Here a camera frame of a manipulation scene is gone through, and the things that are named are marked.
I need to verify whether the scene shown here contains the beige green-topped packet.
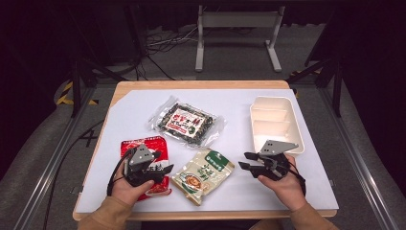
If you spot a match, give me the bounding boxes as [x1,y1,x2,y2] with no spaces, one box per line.
[170,148,236,207]

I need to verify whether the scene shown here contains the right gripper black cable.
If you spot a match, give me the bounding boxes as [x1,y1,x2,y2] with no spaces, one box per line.
[286,158,308,196]

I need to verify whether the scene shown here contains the white metal stand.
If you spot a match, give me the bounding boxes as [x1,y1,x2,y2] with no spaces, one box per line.
[194,4,286,73]

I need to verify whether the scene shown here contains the black floor cable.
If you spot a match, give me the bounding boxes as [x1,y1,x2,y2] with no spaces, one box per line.
[42,119,106,230]

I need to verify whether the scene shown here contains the person's left hand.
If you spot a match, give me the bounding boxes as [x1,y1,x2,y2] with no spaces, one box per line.
[110,161,155,206]

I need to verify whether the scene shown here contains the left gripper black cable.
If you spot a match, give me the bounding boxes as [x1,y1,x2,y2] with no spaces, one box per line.
[106,148,134,197]

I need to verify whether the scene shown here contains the red snack packet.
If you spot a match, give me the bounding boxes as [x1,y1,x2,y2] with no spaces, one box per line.
[120,135,173,202]

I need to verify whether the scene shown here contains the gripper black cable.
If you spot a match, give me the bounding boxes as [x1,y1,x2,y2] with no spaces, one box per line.
[286,158,308,196]
[106,148,134,197]

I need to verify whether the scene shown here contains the aluminium floor rail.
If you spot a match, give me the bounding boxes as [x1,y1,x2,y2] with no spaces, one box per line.
[11,85,98,230]
[318,85,400,230]

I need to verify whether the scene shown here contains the black metal stand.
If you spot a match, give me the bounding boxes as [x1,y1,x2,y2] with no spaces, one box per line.
[284,57,345,119]
[67,57,129,119]

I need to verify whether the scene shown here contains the white divided plastic container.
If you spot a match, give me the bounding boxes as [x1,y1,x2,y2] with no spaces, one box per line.
[249,95,305,156]

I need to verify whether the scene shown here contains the white table mat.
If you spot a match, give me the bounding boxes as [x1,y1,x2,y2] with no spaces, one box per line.
[76,88,340,215]

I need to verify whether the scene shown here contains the clear dark seaweed packet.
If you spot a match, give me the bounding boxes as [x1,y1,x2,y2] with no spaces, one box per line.
[147,95,227,149]

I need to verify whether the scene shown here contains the person's right hand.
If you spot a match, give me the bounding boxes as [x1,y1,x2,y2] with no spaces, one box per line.
[257,154,308,213]

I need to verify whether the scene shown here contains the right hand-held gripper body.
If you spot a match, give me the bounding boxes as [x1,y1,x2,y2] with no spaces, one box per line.
[258,139,300,182]

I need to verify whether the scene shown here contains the yellow black hazard tape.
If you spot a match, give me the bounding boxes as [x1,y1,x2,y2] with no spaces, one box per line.
[56,80,100,106]

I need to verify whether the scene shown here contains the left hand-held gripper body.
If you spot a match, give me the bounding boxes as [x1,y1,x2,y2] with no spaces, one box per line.
[124,143,162,188]

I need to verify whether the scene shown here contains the bundle of floor cables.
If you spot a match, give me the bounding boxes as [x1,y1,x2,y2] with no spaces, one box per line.
[133,26,200,81]

